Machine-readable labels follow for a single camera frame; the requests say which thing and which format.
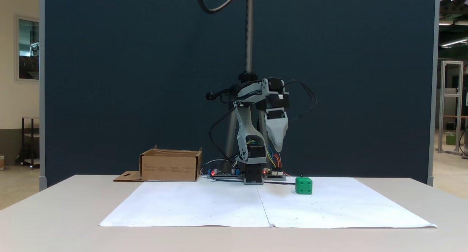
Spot black tripod with metal pole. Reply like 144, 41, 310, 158
205, 0, 271, 174

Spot dark blue partition panel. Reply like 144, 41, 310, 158
39, 0, 439, 190

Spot wall window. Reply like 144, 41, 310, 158
15, 15, 40, 83

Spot aluminium profile frame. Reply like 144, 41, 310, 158
438, 60, 465, 156

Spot coloured jumper wires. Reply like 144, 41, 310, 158
265, 144, 291, 176

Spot white paper sheet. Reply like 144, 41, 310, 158
99, 181, 272, 227
256, 177, 438, 229

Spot grey wedge gripper finger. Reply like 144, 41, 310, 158
266, 118, 289, 153

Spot brown cardboard box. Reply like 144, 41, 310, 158
113, 145, 203, 182

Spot black cable on table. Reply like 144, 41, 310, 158
210, 174, 305, 186

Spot black shelf cart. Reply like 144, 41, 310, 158
15, 117, 40, 169

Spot circuit board with blue parts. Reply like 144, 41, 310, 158
207, 167, 244, 180

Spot circuit board with white connectors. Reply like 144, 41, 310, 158
263, 168, 287, 181

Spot thick black hanging cable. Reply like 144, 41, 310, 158
193, 0, 249, 14

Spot green dice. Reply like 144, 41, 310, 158
295, 176, 313, 195

